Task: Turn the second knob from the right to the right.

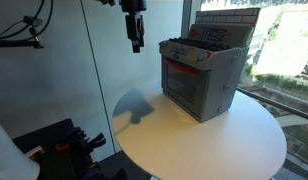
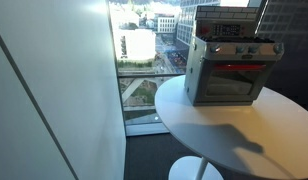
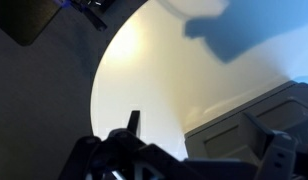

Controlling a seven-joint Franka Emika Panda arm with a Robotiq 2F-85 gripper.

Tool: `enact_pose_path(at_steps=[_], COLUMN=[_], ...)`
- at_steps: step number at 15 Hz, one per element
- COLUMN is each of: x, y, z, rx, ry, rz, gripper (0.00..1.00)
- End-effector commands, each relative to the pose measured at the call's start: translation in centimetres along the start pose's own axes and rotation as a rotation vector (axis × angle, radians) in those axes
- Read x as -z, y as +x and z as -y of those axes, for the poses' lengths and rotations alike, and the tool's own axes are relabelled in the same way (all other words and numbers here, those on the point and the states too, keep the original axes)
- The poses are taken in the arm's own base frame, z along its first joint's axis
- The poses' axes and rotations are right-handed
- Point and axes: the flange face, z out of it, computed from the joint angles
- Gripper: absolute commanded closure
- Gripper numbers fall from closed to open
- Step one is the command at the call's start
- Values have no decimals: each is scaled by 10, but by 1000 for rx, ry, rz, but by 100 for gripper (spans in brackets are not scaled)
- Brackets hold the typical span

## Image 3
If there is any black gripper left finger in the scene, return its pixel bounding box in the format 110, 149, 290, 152
58, 110, 195, 180

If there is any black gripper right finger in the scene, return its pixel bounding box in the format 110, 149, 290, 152
243, 111, 299, 180

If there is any grey toy oven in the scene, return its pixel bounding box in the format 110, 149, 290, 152
183, 79, 308, 168

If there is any black metal stand frame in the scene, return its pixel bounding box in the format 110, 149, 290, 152
68, 0, 110, 32

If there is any dark flat base plate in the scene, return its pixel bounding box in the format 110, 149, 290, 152
0, 0, 63, 47

